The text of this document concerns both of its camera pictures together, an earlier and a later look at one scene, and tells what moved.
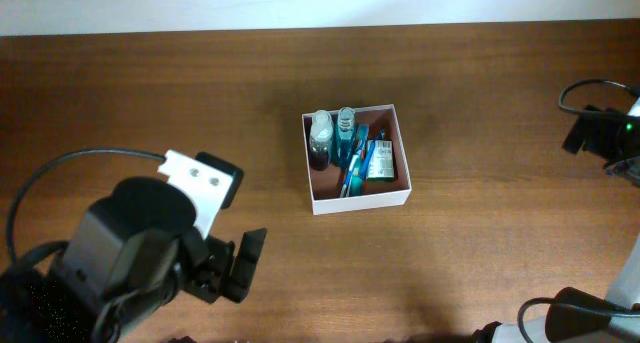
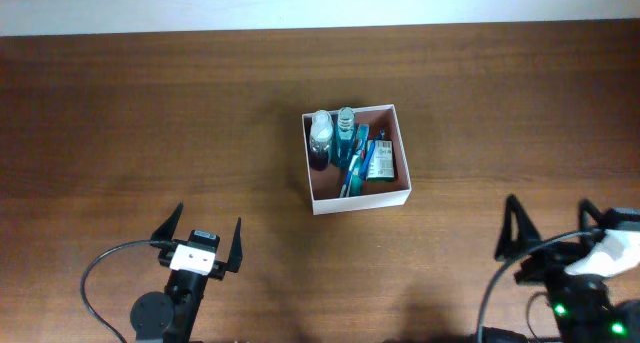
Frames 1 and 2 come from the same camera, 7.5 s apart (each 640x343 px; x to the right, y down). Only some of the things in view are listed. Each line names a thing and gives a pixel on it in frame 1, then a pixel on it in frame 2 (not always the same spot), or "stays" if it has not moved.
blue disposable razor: [380, 136] stays
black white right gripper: [599, 136] → [526, 233]
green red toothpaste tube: [356, 185] stays
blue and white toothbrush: [348, 180] stays
